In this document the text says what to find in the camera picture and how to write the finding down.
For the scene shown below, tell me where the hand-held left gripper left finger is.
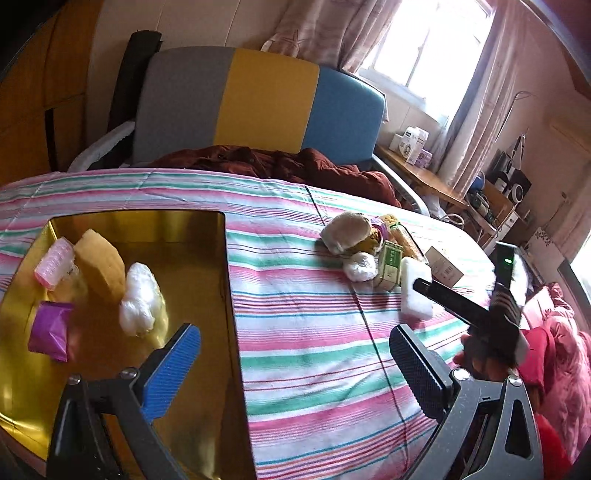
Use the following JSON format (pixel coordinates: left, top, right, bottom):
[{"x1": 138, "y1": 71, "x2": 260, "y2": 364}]
[{"x1": 46, "y1": 323, "x2": 204, "y2": 480}]

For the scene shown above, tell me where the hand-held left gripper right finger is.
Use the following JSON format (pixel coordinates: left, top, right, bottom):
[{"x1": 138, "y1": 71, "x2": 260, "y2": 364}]
[{"x1": 389, "y1": 324, "x2": 543, "y2": 480}]

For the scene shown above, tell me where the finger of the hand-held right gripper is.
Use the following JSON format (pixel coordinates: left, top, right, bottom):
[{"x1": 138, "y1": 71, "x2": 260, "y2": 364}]
[{"x1": 412, "y1": 277, "x2": 490, "y2": 331}]

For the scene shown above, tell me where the white foam block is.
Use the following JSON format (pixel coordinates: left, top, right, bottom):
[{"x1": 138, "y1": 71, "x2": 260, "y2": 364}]
[{"x1": 399, "y1": 256, "x2": 435, "y2": 319}]

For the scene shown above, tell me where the green drink carton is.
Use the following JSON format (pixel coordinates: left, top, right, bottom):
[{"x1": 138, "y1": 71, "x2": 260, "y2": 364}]
[{"x1": 373, "y1": 241, "x2": 404, "y2": 291}]

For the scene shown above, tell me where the yellow cracker packet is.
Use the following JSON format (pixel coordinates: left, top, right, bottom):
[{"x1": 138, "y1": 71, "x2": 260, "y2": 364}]
[{"x1": 387, "y1": 222, "x2": 423, "y2": 262}]

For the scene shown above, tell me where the clear rice cracker packet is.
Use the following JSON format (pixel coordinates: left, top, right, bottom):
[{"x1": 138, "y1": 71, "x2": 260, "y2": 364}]
[{"x1": 351, "y1": 231, "x2": 386, "y2": 257}]

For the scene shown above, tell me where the gold tray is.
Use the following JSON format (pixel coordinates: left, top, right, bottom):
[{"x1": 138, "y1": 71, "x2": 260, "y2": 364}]
[{"x1": 0, "y1": 210, "x2": 257, "y2": 480}]

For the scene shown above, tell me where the person's right hand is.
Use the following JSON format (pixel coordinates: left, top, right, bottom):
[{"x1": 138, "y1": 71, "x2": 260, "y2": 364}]
[{"x1": 455, "y1": 335, "x2": 513, "y2": 382}]

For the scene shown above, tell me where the brown cardboard box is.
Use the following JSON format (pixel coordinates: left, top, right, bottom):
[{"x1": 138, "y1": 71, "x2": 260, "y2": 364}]
[{"x1": 424, "y1": 246, "x2": 465, "y2": 287}]

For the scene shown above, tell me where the white crumpled plastic ball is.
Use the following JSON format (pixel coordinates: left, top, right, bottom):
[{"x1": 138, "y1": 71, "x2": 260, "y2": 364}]
[
  {"x1": 119, "y1": 262, "x2": 168, "y2": 337},
  {"x1": 342, "y1": 251, "x2": 378, "y2": 283}
]

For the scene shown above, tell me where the pink quilt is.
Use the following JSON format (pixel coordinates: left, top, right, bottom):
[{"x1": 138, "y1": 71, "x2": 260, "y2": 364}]
[{"x1": 522, "y1": 281, "x2": 591, "y2": 462}]

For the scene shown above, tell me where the yellow sponge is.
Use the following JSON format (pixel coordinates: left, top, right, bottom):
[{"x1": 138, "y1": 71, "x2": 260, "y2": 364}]
[{"x1": 74, "y1": 229, "x2": 126, "y2": 304}]

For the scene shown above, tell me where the purple snack packet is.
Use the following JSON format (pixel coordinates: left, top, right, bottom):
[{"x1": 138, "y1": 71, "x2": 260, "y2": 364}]
[{"x1": 28, "y1": 301, "x2": 75, "y2": 363}]

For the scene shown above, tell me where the wooden side desk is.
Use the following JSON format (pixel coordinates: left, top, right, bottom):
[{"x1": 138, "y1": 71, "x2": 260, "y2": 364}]
[{"x1": 376, "y1": 145, "x2": 469, "y2": 213}]

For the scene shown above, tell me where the black speaker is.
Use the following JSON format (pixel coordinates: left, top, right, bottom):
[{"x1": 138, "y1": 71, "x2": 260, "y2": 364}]
[{"x1": 501, "y1": 170, "x2": 532, "y2": 204}]

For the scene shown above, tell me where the pink hair roller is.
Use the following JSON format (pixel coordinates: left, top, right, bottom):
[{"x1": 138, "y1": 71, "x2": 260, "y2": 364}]
[{"x1": 34, "y1": 237, "x2": 75, "y2": 291}]

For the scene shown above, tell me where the white box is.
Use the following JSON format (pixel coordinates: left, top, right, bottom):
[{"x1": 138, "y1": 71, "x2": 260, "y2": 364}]
[{"x1": 390, "y1": 127, "x2": 430, "y2": 165}]

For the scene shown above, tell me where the pink patterned curtain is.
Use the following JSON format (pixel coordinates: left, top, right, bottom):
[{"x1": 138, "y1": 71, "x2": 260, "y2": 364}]
[
  {"x1": 443, "y1": 0, "x2": 532, "y2": 204},
  {"x1": 261, "y1": 0, "x2": 407, "y2": 75}
]

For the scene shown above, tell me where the maroon blanket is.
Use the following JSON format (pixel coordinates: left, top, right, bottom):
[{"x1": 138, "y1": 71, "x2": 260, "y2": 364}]
[{"x1": 148, "y1": 144, "x2": 402, "y2": 208}]

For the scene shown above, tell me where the white foam pad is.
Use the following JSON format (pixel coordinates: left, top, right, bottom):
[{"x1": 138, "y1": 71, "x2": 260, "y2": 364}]
[{"x1": 69, "y1": 121, "x2": 137, "y2": 172}]

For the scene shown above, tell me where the window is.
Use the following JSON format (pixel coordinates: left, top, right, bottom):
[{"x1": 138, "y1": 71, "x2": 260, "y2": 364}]
[{"x1": 358, "y1": 0, "x2": 491, "y2": 121}]

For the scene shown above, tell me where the tricolour sofa chair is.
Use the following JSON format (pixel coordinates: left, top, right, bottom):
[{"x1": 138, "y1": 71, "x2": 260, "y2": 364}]
[{"x1": 131, "y1": 46, "x2": 387, "y2": 168}]

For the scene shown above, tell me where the black upright board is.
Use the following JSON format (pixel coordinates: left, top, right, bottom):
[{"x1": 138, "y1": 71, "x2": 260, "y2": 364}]
[{"x1": 107, "y1": 30, "x2": 162, "y2": 133}]

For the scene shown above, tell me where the wooden wardrobe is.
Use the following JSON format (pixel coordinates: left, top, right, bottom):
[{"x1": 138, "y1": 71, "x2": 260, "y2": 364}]
[{"x1": 0, "y1": 0, "x2": 108, "y2": 182}]

